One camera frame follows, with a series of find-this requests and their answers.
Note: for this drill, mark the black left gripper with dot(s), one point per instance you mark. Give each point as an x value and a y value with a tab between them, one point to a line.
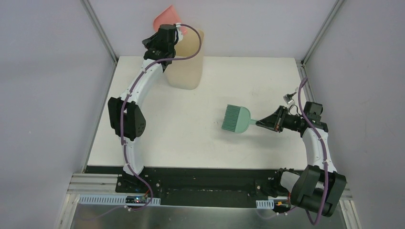
151	42

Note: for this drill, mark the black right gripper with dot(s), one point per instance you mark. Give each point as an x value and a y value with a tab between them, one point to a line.
275	120

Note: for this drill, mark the pink plastic dustpan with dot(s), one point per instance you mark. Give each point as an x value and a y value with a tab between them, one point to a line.
168	16

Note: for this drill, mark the mint green hand brush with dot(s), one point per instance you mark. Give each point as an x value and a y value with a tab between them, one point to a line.
237	119

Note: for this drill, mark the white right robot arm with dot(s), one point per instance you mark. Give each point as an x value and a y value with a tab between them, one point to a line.
319	186

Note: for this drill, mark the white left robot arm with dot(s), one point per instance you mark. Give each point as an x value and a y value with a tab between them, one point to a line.
125	115

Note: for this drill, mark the beige plastic waste bin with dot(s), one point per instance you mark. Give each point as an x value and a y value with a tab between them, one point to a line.
186	74

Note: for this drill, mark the right controller circuit board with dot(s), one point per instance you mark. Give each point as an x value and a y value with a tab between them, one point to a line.
281	207

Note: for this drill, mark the controller circuit board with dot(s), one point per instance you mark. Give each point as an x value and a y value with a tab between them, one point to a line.
281	207
133	200

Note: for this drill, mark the left controller circuit board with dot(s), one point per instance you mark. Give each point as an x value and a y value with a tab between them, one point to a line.
133	200

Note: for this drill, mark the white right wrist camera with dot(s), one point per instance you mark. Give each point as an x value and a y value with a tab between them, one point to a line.
288	98

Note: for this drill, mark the aluminium frame rail left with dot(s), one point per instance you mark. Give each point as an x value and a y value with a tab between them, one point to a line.
99	29

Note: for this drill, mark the aluminium frame rail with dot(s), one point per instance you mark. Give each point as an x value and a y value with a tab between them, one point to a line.
323	30
99	29

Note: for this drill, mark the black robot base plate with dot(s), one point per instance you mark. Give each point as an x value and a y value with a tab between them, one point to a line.
196	187

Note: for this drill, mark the aluminium frame rail right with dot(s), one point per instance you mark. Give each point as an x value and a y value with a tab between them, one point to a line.
323	30

